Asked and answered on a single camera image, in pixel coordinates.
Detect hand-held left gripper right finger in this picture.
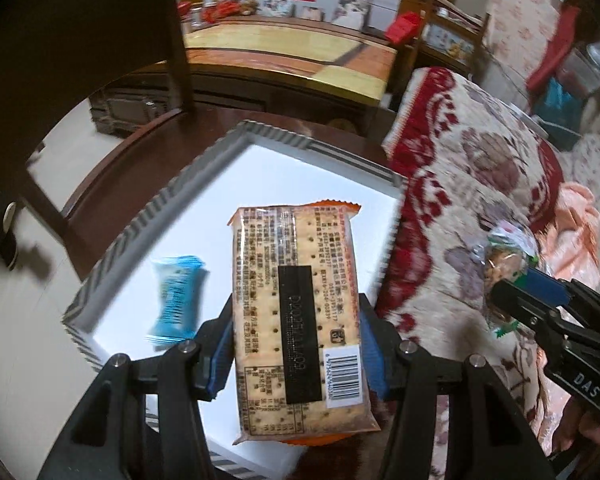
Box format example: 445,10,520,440
357,292,556,480

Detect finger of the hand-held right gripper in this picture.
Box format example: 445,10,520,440
489,279,600,358
524,266,600,333

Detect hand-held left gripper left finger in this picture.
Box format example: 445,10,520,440
35,292,237,480

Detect clear snack packet green trim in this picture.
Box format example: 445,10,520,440
472,225,541,338

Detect blue snack packet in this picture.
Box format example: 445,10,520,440
147,255,210,351

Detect cracker packet with orange edge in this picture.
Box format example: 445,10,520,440
228,200,381,447

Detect white box with striped rim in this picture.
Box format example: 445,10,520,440
62,120,408,480

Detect peach cloth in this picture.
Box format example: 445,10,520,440
557,180,600,283

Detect red floral blanket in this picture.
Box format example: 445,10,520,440
375,65,600,461

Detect teal bag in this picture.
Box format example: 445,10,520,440
534,80,582,152

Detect round wooden table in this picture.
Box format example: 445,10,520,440
60,100,406,281

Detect red cloth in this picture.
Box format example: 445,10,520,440
526,6,582,92

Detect wooden shelf with picture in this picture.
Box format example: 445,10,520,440
419,0,492,77

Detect red box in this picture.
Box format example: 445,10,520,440
384,10,424,44

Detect cat picture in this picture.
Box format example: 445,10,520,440
334,0,372,29

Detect dark wooden chair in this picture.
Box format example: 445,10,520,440
0,0,197,281

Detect plush toys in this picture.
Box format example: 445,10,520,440
201,0,259,24

